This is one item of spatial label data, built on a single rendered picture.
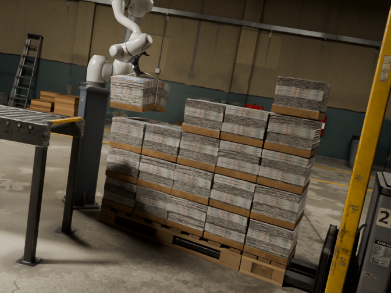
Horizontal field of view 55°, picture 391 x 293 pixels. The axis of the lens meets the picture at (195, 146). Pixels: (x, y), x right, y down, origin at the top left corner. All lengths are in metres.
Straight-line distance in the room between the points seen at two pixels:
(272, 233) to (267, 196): 0.24
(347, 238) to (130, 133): 1.60
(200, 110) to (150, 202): 0.77
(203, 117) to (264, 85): 6.88
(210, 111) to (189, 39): 7.01
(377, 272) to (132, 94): 1.90
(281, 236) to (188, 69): 7.29
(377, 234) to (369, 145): 0.48
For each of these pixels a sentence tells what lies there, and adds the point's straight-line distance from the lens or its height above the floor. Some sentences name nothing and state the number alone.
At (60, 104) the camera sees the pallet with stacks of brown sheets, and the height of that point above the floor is 0.35.
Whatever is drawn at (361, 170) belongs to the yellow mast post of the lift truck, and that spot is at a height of 0.85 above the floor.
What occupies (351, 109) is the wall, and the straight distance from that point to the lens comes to 9.76.
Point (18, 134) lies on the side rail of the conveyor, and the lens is 2.24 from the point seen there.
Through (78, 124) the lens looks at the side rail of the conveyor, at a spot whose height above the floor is 0.77.
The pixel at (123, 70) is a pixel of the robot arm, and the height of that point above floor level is 1.19.
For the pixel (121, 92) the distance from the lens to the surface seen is 2.81.
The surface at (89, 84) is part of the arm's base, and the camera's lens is 3.18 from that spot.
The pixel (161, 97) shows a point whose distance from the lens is 2.95.
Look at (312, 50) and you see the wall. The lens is 9.57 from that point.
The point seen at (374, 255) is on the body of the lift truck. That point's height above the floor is 0.42.
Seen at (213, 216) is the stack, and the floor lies 0.31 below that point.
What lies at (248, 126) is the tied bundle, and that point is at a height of 0.95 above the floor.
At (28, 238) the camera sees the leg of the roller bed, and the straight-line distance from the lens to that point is 2.36.
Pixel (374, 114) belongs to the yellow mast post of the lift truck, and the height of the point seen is 1.15.
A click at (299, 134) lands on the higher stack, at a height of 0.96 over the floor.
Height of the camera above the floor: 1.10
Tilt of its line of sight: 8 degrees down
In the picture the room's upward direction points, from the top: 10 degrees clockwise
